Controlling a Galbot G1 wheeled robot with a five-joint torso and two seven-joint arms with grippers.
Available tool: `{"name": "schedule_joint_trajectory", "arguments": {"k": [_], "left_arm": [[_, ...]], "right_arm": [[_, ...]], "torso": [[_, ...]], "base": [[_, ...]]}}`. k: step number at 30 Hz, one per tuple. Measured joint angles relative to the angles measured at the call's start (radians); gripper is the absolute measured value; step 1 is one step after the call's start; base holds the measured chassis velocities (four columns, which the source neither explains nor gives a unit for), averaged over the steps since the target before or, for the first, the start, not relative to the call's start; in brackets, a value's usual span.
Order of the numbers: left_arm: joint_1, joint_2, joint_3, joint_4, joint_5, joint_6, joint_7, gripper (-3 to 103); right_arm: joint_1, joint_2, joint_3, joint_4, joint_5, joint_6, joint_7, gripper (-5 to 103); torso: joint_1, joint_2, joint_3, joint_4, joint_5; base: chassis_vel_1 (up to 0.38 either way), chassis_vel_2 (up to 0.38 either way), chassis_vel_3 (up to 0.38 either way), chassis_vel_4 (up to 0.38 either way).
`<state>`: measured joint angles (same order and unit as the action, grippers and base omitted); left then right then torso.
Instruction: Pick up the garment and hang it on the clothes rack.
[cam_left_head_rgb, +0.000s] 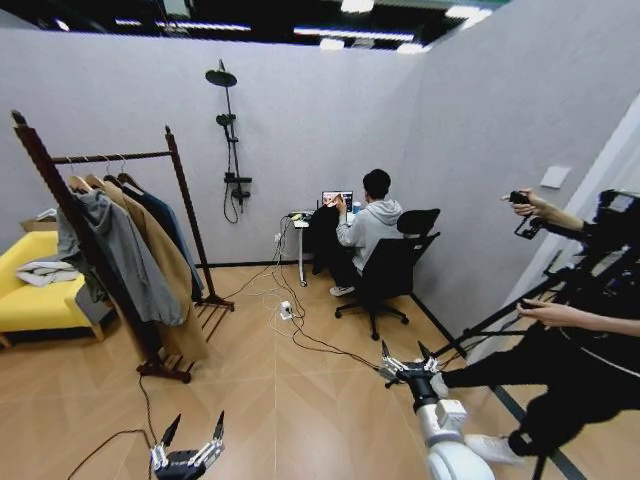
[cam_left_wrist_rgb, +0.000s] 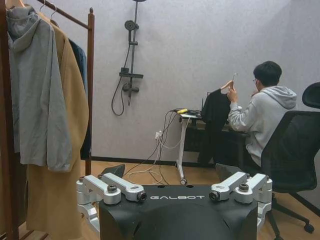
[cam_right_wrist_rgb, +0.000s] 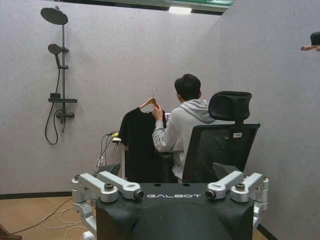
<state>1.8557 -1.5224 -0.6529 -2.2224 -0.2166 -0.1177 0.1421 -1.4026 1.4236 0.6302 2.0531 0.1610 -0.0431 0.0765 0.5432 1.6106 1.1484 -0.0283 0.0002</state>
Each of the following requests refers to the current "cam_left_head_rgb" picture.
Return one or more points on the black garment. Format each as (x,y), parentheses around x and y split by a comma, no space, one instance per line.
(325,235)

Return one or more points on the yellow sofa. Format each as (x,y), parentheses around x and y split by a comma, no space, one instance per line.
(35,305)

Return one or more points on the black teleoperation rig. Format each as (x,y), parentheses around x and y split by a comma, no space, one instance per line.
(607,245)

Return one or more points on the cardboard box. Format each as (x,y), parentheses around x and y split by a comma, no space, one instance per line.
(37,224)

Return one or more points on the black shower set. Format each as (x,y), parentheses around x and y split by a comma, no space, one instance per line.
(229,150)

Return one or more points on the small white desk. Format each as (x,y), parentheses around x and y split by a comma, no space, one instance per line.
(302,225)

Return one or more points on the light wooden hanger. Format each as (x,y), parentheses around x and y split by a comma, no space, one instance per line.
(95,181)
(76,184)

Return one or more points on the black tripod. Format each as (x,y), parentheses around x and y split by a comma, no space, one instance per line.
(505,320)

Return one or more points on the long ceiling light strip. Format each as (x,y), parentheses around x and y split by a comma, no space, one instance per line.
(200,26)
(350,34)

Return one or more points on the blue cup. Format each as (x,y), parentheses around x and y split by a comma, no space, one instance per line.
(357,208)

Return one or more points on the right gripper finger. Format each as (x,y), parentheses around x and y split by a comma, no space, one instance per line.
(387,357)
(426,354)

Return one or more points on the black office chair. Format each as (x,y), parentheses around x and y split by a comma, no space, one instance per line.
(387,270)

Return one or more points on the dark wooden clothes rack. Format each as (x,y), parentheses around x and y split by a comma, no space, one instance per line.
(50,172)

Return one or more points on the standing person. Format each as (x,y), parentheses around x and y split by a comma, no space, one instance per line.
(575,380)

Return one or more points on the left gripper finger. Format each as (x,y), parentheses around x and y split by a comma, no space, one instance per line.
(167,437)
(217,432)

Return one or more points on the white power strip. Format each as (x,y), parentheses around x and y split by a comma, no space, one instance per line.
(285,310)

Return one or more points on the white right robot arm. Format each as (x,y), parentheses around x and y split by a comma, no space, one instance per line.
(450,440)

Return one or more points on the square ceiling light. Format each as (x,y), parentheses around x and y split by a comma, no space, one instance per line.
(332,44)

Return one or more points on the grey hooded jacket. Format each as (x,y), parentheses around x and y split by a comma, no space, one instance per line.
(125,260)

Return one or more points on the black handheld controller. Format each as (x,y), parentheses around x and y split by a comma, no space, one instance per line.
(525,220)

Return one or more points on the white wall plate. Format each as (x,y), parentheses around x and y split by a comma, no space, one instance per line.
(555,177)

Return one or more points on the dark wooden hanger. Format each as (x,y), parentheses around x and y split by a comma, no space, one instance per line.
(127,180)
(111,179)

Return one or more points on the seated person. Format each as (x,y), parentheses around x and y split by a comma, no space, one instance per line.
(370,230)

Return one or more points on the open laptop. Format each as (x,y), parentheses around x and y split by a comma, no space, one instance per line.
(337,200)

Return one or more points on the dark blue garment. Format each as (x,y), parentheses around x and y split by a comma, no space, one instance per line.
(167,220)

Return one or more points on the pale grey folded garment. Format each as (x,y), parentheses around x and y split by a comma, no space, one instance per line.
(47,274)

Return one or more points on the tan long coat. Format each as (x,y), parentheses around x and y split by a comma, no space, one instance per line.
(172,270)

